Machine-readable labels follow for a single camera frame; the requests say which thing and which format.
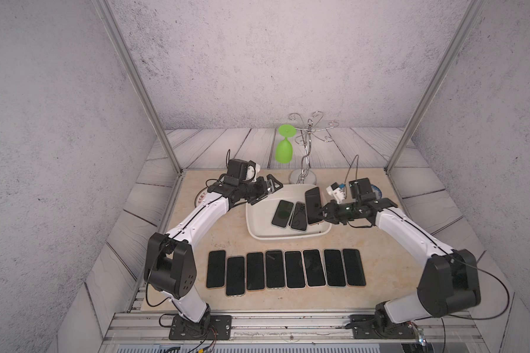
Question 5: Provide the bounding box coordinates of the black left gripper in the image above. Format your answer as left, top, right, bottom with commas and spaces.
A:
237, 174, 284, 205

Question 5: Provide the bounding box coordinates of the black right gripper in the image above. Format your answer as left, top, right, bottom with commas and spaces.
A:
314, 200, 362, 226

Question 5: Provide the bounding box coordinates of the dark phone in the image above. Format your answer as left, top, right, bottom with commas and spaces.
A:
305, 187, 322, 225

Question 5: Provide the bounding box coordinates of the white plastic storage box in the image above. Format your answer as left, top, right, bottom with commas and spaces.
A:
246, 184, 333, 241

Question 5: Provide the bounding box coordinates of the black phone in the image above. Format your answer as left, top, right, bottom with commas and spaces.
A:
225, 256, 246, 297
342, 249, 367, 287
324, 249, 346, 287
303, 249, 326, 287

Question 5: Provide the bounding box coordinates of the phone with purple clear case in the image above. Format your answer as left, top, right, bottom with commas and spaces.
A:
206, 250, 226, 289

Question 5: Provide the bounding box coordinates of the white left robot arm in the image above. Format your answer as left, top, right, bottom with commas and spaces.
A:
144, 174, 284, 326

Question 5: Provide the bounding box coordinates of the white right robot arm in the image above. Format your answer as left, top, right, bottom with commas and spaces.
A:
319, 198, 481, 330

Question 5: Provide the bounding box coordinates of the blue white ceramic bowl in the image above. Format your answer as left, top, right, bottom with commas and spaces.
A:
371, 185, 382, 199

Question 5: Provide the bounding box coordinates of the orange patterned round plate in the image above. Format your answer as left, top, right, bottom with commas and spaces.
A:
194, 187, 208, 207

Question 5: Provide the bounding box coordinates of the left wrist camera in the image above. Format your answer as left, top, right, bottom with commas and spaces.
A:
227, 159, 261, 182

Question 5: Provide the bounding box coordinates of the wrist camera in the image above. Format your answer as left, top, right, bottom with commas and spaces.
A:
326, 178, 378, 204
227, 159, 261, 182

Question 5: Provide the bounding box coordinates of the silver wire glass rack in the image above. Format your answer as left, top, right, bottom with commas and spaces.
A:
288, 110, 339, 185

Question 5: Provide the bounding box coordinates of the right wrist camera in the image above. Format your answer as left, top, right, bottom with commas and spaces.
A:
326, 178, 378, 204

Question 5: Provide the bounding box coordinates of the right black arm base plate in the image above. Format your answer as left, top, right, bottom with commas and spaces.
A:
344, 314, 417, 340

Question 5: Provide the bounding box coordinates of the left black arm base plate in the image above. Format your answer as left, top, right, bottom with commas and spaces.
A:
169, 315, 232, 341

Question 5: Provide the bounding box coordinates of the aluminium rail front frame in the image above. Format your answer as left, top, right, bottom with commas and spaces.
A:
98, 309, 491, 353

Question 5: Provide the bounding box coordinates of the left aluminium frame post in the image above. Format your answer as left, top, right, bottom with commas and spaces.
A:
93, 0, 183, 174

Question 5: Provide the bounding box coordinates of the aluminium frame post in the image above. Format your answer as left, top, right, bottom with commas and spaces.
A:
93, 0, 183, 174
384, 0, 487, 175

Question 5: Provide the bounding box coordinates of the right aluminium frame post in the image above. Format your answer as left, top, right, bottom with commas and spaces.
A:
384, 0, 487, 175

